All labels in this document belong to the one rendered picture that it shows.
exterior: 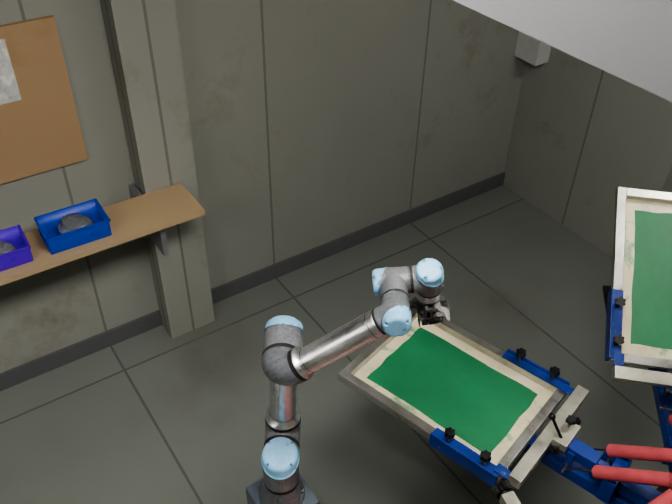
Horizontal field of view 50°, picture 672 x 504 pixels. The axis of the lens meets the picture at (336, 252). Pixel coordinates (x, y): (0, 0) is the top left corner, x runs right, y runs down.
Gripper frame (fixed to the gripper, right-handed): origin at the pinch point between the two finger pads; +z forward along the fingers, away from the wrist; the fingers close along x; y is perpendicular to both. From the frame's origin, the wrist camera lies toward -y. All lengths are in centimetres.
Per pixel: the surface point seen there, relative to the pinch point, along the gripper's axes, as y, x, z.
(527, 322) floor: -83, 94, 240
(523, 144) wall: -236, 138, 258
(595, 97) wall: -214, 171, 186
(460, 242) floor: -166, 71, 269
